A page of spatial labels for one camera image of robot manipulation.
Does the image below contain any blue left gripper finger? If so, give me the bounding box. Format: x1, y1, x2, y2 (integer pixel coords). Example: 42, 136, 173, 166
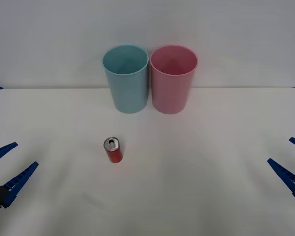
0, 142, 18, 168
0, 161, 39, 210

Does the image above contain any red drink can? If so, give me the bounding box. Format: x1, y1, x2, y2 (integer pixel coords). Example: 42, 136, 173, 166
103, 136, 124, 164

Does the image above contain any pale blue plastic bin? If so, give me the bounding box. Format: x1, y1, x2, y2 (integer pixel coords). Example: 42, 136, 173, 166
102, 44, 149, 114

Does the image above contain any pink plastic bin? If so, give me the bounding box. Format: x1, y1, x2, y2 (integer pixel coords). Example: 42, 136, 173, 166
149, 45, 199, 115

